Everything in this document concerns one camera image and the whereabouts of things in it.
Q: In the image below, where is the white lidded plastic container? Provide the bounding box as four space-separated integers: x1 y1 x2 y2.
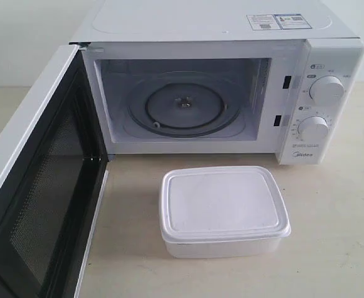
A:
159 166 291 258

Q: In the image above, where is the white microwave door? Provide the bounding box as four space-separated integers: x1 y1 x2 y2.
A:
0 45 108 297

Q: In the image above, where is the white microwave oven body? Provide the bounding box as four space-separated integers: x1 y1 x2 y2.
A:
71 1 364 165

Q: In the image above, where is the glass turntable plate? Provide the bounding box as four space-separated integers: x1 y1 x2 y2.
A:
127 71 243 138

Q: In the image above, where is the lower white control knob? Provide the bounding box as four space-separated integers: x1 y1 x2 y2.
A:
298 116 329 142

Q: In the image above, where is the white control knob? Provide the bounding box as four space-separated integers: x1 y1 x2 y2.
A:
298 116 329 142
309 76 345 106

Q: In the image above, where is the white and blue label sticker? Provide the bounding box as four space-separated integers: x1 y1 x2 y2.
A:
246 13 312 30

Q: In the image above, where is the upper white control knob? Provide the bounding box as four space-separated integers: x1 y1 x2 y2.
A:
309 76 345 106

